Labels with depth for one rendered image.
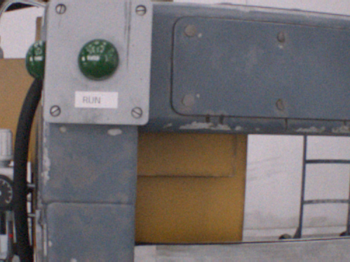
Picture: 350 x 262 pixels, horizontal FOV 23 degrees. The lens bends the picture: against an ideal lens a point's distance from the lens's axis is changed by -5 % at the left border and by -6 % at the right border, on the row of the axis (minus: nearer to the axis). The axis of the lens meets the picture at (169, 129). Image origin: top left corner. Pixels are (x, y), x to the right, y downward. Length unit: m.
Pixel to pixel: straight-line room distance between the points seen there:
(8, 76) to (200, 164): 0.26
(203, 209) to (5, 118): 0.26
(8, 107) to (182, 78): 0.40
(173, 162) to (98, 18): 0.34
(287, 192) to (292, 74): 5.48
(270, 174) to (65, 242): 5.47
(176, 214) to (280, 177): 5.17
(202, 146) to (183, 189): 0.07
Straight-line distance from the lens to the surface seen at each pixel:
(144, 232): 0.98
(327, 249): 0.89
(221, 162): 0.93
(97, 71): 0.60
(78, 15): 0.61
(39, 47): 0.62
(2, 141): 0.87
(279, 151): 6.12
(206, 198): 0.98
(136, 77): 0.62
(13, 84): 1.04
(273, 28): 0.69
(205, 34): 0.68
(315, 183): 6.23
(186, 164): 0.92
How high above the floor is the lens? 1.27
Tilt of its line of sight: 3 degrees down
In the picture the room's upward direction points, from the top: 2 degrees clockwise
